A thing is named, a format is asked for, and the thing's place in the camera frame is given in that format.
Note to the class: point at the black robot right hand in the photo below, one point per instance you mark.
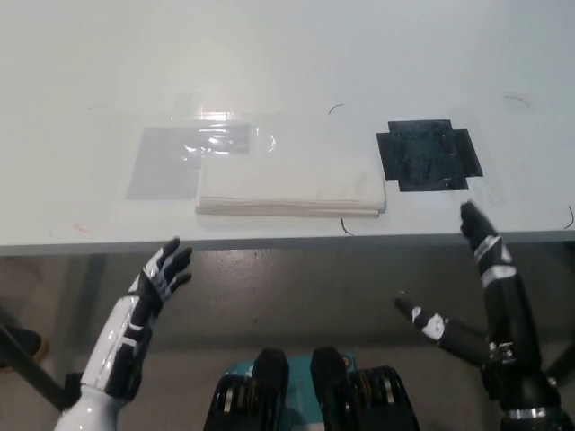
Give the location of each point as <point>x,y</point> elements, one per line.
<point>507,314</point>

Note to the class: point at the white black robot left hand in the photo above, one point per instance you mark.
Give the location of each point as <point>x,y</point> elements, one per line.
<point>121,341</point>

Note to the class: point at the black teal robot torso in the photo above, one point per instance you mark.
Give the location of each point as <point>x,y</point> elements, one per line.
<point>314,395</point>

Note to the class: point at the white folded napkin stack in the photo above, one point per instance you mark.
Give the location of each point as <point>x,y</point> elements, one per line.
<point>292,186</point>

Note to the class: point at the black floor tape strip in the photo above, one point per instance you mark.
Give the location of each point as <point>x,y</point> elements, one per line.
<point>74,386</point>

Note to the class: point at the dark metal table leg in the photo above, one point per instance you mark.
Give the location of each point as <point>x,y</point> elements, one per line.
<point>31,368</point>

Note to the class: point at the black shoe with tan sole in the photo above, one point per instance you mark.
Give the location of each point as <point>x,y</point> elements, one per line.
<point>27,343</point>

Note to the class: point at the clear plastic bag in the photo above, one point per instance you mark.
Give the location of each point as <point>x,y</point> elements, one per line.
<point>161,175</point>

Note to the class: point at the black tape patch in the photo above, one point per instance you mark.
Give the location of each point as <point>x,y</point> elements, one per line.
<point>427,157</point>

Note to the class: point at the clear plastic film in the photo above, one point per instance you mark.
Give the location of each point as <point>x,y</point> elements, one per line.
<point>224,121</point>

